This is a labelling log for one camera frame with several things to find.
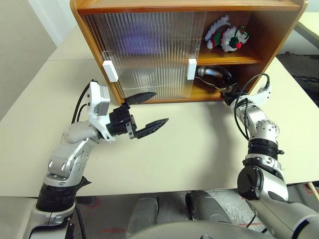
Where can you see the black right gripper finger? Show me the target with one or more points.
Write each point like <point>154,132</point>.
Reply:
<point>211,72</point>
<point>211,84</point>

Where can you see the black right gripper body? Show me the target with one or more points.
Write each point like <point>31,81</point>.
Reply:
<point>231,93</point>

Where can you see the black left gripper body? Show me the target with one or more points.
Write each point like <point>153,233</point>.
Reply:
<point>120,119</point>

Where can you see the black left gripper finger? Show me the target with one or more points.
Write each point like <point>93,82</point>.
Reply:
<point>153,127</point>
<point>140,97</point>

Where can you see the white red green plush toy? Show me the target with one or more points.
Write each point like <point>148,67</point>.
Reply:
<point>228,37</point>

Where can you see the ribbed clear sliding door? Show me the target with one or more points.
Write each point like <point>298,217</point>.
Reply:
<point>203,30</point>
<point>91,25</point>

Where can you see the purple plastic bag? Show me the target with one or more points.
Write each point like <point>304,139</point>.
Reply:
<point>135,37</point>

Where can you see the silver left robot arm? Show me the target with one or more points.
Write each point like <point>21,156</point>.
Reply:
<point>69,154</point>

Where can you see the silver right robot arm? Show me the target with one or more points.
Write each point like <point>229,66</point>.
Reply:
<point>264,129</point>

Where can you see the wooden cabinet with shelf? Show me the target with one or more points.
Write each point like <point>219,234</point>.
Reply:
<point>269,37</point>

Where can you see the grey left robot leg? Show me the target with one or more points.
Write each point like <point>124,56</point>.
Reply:
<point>144,214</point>

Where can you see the grey robot leg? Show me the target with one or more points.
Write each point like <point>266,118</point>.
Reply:
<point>207,206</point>
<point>144,214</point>

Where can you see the grey right robot leg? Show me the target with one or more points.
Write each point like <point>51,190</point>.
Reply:
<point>207,206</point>

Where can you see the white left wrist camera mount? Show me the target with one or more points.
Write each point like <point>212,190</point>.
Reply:
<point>98,107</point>

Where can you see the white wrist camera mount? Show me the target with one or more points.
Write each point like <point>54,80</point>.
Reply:
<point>98,107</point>
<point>261,95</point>

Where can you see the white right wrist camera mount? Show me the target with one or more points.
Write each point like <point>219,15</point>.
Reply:
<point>261,95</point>

